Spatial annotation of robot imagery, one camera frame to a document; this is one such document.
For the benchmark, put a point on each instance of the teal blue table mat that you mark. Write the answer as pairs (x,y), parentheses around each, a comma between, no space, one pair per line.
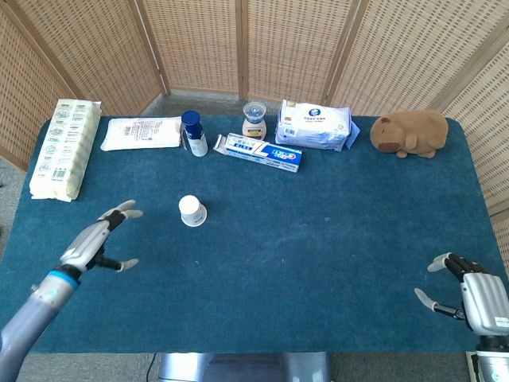
(298,258)

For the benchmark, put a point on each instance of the lilac white tissue pack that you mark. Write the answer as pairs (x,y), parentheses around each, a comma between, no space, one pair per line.
(314,125)

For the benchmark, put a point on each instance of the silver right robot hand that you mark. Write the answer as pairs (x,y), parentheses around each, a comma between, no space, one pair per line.
(485,302)

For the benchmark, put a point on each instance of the flat cream paper packet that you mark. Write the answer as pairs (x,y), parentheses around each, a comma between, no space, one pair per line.
(139,133)

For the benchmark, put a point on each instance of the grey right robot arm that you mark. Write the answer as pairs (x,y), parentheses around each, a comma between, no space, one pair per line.
(495,358)

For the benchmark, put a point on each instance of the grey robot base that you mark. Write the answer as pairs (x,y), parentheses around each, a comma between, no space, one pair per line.
(246,368)

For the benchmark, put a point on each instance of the brown capybara plush toy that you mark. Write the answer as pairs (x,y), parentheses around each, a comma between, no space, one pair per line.
(413,129)

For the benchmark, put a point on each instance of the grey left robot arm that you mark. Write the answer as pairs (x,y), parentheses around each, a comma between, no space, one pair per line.
(32,322)

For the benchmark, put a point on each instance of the floral print paper cup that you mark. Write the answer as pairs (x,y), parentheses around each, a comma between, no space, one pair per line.
(192,211)

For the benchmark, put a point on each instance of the blue and white lotion bottle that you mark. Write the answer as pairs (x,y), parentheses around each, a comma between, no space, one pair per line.
(194,133)

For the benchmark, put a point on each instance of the blue white toothpaste box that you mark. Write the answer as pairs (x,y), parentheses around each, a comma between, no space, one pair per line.
(262,153)

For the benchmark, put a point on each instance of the long pale yellow tissue pack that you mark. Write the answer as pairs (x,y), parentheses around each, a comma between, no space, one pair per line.
(63,151)

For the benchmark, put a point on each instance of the small clear lidded jar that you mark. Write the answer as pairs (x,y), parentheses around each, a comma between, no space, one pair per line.
(254,125)

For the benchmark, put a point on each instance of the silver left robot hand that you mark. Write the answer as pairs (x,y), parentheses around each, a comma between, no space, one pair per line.
(85,244)

